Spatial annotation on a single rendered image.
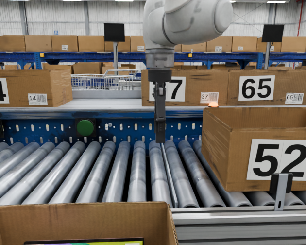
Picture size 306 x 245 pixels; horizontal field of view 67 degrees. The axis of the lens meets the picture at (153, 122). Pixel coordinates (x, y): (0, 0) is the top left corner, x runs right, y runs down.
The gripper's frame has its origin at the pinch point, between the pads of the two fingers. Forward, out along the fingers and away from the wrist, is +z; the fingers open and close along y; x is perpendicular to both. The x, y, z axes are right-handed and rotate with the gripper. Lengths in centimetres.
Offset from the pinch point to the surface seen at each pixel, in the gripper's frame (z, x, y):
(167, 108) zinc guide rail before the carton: -3.5, 5.1, -23.5
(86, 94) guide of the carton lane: -6, -38, -61
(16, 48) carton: -61, -289, -481
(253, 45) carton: -68, 249, -482
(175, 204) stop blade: 11.5, 2.5, 24.6
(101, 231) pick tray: 5.8, -12.3, 40.9
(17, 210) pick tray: 1.5, -25.4, 41.0
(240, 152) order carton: -0.3, 18.8, 21.1
